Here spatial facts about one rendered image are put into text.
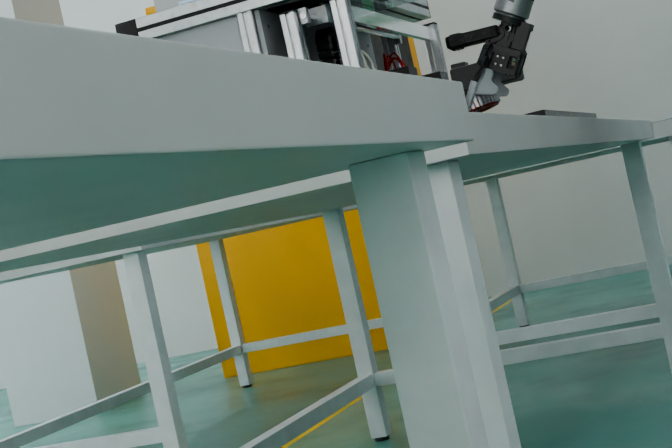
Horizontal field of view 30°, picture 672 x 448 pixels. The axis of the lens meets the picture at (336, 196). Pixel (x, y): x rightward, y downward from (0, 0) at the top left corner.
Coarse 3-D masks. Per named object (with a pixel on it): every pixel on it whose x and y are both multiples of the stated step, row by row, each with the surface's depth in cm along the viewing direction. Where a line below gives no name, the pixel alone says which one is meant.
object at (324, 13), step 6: (318, 6) 235; (324, 6) 235; (330, 6) 237; (312, 12) 235; (318, 12) 235; (324, 12) 235; (330, 12) 237; (318, 18) 235; (324, 18) 235; (330, 18) 236; (306, 24) 236; (312, 24) 236; (318, 24) 235; (324, 24) 236; (330, 24) 238
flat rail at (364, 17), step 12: (360, 12) 235; (372, 12) 243; (360, 24) 237; (372, 24) 241; (384, 24) 249; (396, 24) 257; (408, 24) 266; (408, 36) 268; (420, 36) 273; (432, 36) 283
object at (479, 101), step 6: (480, 96) 259; (486, 96) 259; (492, 96) 259; (498, 96) 262; (474, 102) 258; (480, 102) 258; (486, 102) 258; (492, 102) 260; (498, 102) 262; (468, 108) 258; (474, 108) 258; (480, 108) 259; (486, 108) 266
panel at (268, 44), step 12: (264, 12) 233; (264, 24) 231; (276, 24) 237; (264, 36) 230; (276, 36) 236; (312, 36) 255; (360, 36) 285; (264, 48) 230; (276, 48) 234; (312, 48) 253; (312, 60) 252; (372, 60) 290
